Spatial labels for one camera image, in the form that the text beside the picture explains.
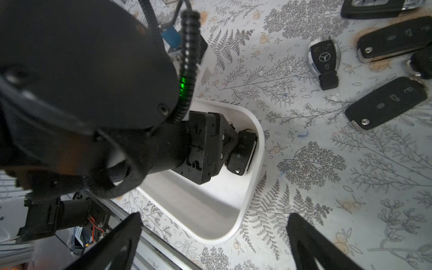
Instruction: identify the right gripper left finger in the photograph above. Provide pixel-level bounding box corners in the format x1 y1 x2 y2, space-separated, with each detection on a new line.
67 213 143 270

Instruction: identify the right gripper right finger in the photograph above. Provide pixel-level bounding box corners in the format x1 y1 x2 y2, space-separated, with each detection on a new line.
286 213 361 270

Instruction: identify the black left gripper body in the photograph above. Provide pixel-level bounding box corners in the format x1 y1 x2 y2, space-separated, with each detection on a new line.
173 111 239 185

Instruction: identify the white rectangular storage tray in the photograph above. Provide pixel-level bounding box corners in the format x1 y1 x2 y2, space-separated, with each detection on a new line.
137 98 265 245

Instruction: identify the black flip key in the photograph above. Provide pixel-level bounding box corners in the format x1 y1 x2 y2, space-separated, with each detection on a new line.
357 16 432 63
344 76 428 131
406 46 432 80

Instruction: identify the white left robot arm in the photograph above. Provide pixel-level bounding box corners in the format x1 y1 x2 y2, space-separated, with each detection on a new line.
1 1 239 199

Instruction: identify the black mercedes key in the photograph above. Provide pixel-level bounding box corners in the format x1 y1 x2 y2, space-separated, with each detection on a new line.
307 36 341 91

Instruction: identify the silver edged smart key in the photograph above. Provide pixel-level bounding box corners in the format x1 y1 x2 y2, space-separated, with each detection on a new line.
340 0 426 20

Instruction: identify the black flip key beside smart key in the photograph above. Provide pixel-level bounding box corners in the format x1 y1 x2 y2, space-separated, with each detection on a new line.
406 46 432 80

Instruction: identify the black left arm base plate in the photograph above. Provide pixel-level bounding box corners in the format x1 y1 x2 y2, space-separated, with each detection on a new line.
16 192 110 244

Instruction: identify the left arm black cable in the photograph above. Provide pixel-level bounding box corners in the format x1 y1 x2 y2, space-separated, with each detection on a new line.
138 0 202 124

